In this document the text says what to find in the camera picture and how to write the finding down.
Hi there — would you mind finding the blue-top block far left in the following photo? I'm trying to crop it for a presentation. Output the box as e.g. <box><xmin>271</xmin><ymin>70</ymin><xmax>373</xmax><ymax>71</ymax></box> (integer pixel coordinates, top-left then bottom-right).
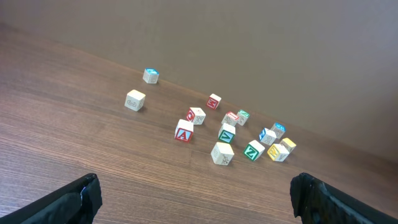
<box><xmin>143</xmin><ymin>68</ymin><xmax>160</xmax><ymax>84</ymax></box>

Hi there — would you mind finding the green V block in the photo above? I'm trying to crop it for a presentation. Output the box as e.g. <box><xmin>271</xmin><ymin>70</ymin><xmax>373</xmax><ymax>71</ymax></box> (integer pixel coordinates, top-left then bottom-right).
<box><xmin>218</xmin><ymin>123</ymin><xmax>236</xmax><ymax>144</ymax></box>

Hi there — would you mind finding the red A block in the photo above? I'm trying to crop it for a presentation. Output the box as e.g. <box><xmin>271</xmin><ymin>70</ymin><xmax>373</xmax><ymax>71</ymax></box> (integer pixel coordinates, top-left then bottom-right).
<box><xmin>174</xmin><ymin>119</ymin><xmax>194</xmax><ymax>142</ymax></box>

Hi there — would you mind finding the red shell block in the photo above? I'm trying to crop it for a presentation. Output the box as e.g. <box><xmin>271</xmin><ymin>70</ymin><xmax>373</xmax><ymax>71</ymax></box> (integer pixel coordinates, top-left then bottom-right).
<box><xmin>186</xmin><ymin>107</ymin><xmax>206</xmax><ymax>125</ymax></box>

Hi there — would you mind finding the green N top block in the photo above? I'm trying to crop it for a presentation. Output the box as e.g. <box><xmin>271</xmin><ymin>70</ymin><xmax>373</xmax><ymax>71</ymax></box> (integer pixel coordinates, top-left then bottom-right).
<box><xmin>237</xmin><ymin>110</ymin><xmax>250</xmax><ymax>126</ymax></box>

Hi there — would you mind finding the red M block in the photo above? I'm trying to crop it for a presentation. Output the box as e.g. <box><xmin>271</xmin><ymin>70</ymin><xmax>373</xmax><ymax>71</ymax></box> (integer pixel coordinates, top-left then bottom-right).
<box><xmin>206</xmin><ymin>93</ymin><xmax>221</xmax><ymax>110</ymax></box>

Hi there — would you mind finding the green N block number 8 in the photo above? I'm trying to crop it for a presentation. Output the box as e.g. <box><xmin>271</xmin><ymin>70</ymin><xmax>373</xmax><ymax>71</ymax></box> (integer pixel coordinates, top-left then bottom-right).
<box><xmin>243</xmin><ymin>140</ymin><xmax>265</xmax><ymax>161</ymax></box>

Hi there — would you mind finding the blue Z block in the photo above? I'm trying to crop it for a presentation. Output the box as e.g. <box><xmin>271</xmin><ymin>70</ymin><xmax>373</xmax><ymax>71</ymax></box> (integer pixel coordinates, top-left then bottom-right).
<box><xmin>259</xmin><ymin>128</ymin><xmax>276</xmax><ymax>146</ymax></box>

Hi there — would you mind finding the yellow W block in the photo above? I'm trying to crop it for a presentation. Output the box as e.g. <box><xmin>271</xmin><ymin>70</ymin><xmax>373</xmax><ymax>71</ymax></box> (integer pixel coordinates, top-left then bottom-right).
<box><xmin>267</xmin><ymin>144</ymin><xmax>290</xmax><ymax>162</ymax></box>

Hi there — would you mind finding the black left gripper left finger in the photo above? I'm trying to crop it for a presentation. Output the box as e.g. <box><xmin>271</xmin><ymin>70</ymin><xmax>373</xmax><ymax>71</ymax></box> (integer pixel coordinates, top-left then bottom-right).
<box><xmin>1</xmin><ymin>173</ymin><xmax>103</xmax><ymax>224</ymax></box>

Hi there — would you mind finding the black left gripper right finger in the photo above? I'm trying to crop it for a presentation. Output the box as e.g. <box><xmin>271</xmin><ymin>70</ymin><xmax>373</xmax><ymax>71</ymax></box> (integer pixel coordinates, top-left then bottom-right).
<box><xmin>290</xmin><ymin>172</ymin><xmax>397</xmax><ymax>224</ymax></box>

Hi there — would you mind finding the yellow-top block number 3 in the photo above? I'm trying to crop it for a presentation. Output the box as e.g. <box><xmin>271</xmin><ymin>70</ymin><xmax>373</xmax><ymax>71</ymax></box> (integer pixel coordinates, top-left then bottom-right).
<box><xmin>124</xmin><ymin>90</ymin><xmax>146</xmax><ymax>111</ymax></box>

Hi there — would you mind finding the blue-top block right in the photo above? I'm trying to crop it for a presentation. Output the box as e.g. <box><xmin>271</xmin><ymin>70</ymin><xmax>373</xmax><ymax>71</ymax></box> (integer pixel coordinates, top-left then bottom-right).
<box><xmin>271</xmin><ymin>122</ymin><xmax>286</xmax><ymax>139</ymax></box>

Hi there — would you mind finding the blue-top block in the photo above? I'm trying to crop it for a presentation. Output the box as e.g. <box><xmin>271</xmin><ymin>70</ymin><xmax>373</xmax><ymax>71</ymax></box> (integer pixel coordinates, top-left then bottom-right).
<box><xmin>143</xmin><ymin>68</ymin><xmax>160</xmax><ymax>84</ymax></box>
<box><xmin>271</xmin><ymin>122</ymin><xmax>286</xmax><ymax>139</ymax></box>

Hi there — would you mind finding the yellow-top block right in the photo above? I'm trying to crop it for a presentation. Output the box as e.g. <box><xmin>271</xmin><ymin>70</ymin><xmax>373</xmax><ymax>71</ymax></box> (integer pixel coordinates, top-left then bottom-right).
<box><xmin>279</xmin><ymin>138</ymin><xmax>297</xmax><ymax>153</ymax></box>

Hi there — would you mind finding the yellow S block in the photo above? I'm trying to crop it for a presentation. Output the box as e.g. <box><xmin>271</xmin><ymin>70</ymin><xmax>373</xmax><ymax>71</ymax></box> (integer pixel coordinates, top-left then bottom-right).
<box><xmin>211</xmin><ymin>142</ymin><xmax>234</xmax><ymax>166</ymax></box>

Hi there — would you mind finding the red I block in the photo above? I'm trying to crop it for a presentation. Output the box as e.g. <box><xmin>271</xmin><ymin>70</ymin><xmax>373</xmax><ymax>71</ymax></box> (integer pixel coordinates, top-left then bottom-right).
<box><xmin>221</xmin><ymin>111</ymin><xmax>239</xmax><ymax>126</ymax></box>

